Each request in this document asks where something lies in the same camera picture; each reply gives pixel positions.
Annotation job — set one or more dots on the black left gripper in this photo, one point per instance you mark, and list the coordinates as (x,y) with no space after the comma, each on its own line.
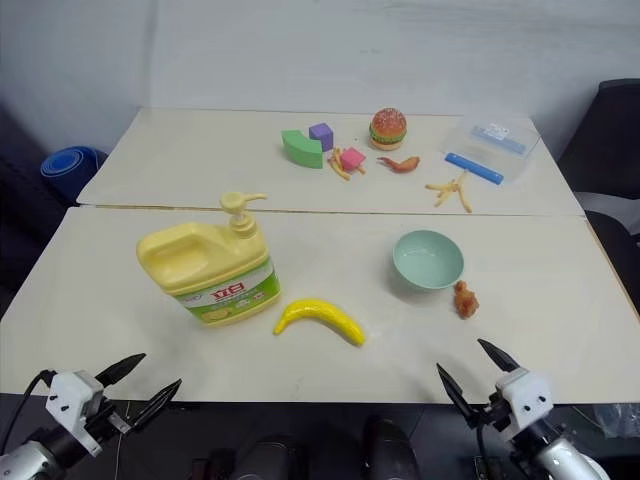
(107,422)

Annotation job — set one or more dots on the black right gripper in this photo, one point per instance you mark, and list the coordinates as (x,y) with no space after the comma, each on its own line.
(495,417)

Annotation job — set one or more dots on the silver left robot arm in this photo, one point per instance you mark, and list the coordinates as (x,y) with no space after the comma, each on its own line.
(25,459)

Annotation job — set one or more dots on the mint green bowl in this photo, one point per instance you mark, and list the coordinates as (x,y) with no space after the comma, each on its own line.
(429,260)

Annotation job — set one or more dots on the yellow detergent bottle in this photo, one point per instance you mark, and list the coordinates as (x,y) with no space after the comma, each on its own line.
(210,270)

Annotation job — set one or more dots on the toy fried chicken piece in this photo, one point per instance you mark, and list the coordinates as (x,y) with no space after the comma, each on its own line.
(467,301)

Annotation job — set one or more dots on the crumpled clear plastic bag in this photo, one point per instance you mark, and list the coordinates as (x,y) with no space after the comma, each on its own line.
(617,420)

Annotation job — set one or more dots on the yellow toy banana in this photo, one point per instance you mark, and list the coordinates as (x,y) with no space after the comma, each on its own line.
(320,314)

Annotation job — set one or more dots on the toy french fries bunch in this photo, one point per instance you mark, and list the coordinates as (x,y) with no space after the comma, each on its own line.
(338,165)
(452,190)

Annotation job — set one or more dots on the blue plastic clip bar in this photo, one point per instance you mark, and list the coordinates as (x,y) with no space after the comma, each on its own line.
(475,168)

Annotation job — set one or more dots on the toy chicken wing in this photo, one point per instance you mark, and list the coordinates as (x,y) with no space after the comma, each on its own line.
(402,164)

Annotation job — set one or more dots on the blue rolled foam mat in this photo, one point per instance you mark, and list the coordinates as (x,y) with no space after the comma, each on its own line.
(70,165)

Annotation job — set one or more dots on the clear plastic zip bag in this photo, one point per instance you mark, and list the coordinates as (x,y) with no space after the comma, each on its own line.
(500,145)

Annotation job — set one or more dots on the pink foam cube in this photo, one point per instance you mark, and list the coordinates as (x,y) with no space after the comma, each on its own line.
(352,158)

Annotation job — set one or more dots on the black office chair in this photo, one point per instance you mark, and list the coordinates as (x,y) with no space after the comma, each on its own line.
(612,150)

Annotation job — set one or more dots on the toy hamburger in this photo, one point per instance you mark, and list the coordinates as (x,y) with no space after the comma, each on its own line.
(387,127)

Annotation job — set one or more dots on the green foam arch block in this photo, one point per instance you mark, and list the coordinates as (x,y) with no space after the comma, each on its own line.
(300,150)

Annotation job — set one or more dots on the purple foam cube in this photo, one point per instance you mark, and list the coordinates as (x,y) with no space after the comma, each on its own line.
(321,134)

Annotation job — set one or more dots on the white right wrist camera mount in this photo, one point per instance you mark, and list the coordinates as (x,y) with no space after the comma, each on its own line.
(525,400)

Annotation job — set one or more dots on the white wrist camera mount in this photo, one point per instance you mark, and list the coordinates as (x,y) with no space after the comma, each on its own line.
(525,400)
(67,395)

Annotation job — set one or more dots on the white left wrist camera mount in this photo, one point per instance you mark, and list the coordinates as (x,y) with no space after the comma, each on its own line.
(67,395)

